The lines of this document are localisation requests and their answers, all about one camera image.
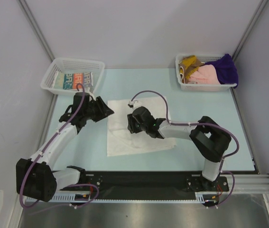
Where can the left aluminium corner post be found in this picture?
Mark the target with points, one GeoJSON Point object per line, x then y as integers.
{"type": "Point", "coordinates": [36, 28]}

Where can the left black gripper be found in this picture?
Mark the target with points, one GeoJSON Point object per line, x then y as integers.
{"type": "Point", "coordinates": [104, 111]}

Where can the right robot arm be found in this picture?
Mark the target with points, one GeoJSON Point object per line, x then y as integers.
{"type": "Point", "coordinates": [208, 137]}

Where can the empty white plastic basket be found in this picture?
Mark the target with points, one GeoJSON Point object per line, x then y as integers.
{"type": "Point", "coordinates": [72, 65]}

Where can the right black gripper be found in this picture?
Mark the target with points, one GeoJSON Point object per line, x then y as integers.
{"type": "Point", "coordinates": [130, 122]}

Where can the grey cable duct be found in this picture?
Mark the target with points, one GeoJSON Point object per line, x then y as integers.
{"type": "Point", "coordinates": [148, 196]}

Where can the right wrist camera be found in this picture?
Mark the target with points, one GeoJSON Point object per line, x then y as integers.
{"type": "Point", "coordinates": [134, 104]}

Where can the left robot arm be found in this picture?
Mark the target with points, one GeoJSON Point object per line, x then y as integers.
{"type": "Point", "coordinates": [35, 177]}

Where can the colourful rabbit print towel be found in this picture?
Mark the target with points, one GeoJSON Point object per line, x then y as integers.
{"type": "Point", "coordinates": [69, 81]}

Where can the purple towel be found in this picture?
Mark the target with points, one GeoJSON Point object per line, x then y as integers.
{"type": "Point", "coordinates": [226, 70]}

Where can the white basket with towels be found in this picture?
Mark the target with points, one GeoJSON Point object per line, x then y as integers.
{"type": "Point", "coordinates": [200, 87]}

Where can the pink towel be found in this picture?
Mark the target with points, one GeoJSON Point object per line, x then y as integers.
{"type": "Point", "coordinates": [205, 75]}

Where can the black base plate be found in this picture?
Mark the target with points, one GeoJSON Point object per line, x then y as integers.
{"type": "Point", "coordinates": [158, 181]}

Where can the yellow patterned towel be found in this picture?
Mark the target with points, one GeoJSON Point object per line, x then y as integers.
{"type": "Point", "coordinates": [187, 66]}

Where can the white towel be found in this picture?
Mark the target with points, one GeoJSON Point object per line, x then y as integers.
{"type": "Point", "coordinates": [119, 139]}

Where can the aluminium corner post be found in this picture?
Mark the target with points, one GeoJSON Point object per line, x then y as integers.
{"type": "Point", "coordinates": [252, 23]}
{"type": "Point", "coordinates": [36, 28]}

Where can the right aluminium corner post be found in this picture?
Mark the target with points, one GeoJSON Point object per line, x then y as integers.
{"type": "Point", "coordinates": [252, 23]}

